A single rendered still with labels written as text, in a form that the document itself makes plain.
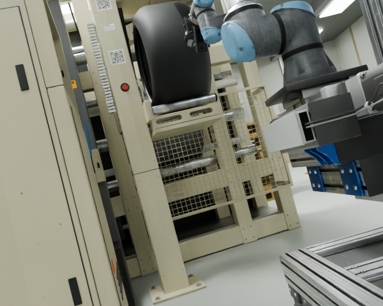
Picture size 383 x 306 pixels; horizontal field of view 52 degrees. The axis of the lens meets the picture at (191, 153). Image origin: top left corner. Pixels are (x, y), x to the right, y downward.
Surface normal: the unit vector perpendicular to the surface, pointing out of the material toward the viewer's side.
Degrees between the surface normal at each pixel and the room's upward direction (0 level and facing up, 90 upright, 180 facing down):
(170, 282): 90
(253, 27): 80
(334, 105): 90
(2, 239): 90
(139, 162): 90
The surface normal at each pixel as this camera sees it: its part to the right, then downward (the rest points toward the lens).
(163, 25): 0.11, -0.37
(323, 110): 0.05, -0.06
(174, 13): 0.04, -0.57
